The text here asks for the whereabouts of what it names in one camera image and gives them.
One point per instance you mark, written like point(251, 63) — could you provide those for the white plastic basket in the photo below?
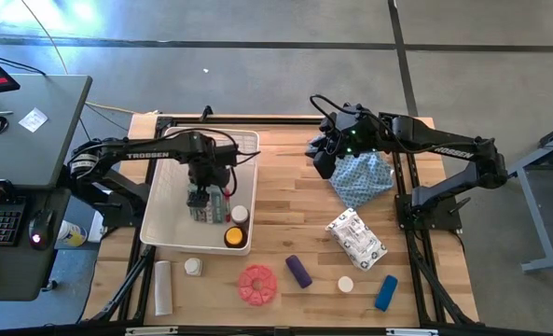
point(169, 219)

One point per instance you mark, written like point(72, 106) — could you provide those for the white metal bracket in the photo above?
point(150, 331)
point(411, 332)

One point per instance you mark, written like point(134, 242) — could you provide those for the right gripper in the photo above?
point(348, 133)

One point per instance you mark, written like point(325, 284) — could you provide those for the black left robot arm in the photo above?
point(141, 151)

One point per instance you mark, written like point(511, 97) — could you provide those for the black frame clamp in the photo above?
point(206, 113)

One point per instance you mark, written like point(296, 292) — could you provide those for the dark keyboard desk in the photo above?
point(19, 270)

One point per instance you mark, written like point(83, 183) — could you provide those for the black backlit keyboard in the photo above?
point(1, 224)

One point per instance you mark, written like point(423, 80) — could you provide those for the pink round pill organizer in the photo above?
point(257, 285)

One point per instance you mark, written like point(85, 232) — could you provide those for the brown bottle yellow cap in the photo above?
point(235, 237)

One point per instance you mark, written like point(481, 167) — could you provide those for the small white cap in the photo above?
point(345, 284)

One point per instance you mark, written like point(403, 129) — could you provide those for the blue patterned cloth pouch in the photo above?
point(362, 182)

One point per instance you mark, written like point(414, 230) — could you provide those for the grey side desk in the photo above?
point(38, 154)

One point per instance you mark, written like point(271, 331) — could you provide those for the white printed gauze package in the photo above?
point(355, 240)

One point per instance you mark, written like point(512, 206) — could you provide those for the grey metal table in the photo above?
point(539, 224)

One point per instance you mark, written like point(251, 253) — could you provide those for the clear bottle ribbed white cap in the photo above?
point(239, 214)

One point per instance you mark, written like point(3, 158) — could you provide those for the white paper sheet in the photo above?
point(96, 228)

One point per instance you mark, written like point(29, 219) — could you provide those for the white paper note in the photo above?
point(33, 120)

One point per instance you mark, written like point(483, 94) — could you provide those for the black computer mouse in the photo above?
point(42, 228)

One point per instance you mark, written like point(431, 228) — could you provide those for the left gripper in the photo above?
point(211, 175)

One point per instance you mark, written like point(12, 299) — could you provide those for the white yellow cup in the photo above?
point(73, 234)

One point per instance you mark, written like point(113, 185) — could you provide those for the purple bandage roll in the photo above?
point(298, 271)

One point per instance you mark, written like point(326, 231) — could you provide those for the blue bandage roll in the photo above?
point(386, 293)

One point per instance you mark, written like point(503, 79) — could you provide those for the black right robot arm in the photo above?
point(453, 149)

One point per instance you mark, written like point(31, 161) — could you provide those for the white bandage roll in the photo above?
point(163, 288)

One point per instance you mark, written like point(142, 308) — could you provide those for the black aluminium table frame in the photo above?
point(399, 186)

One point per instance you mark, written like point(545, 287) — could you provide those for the teal first aid kit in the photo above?
point(215, 210)

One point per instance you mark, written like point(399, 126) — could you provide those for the white bottle blue stripe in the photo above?
point(193, 267)

